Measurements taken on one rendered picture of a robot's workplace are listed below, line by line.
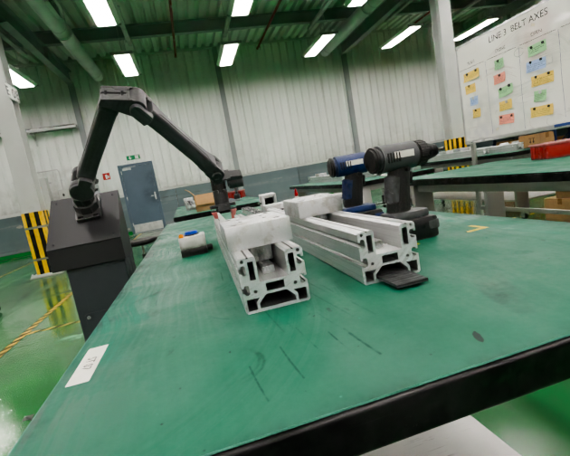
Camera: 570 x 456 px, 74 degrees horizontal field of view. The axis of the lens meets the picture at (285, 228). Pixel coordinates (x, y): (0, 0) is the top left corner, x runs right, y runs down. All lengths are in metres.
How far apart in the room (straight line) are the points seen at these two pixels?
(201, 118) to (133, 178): 2.77
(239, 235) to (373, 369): 0.33
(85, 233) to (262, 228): 1.00
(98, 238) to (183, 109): 11.22
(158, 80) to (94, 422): 12.52
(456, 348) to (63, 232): 1.38
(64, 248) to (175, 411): 1.18
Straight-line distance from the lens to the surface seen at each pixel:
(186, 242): 1.20
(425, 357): 0.41
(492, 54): 4.33
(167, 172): 12.38
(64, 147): 12.89
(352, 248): 0.63
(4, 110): 7.89
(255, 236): 0.63
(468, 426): 1.27
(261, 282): 0.57
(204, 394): 0.41
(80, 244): 1.51
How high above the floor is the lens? 0.97
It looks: 8 degrees down
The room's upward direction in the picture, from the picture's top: 10 degrees counter-clockwise
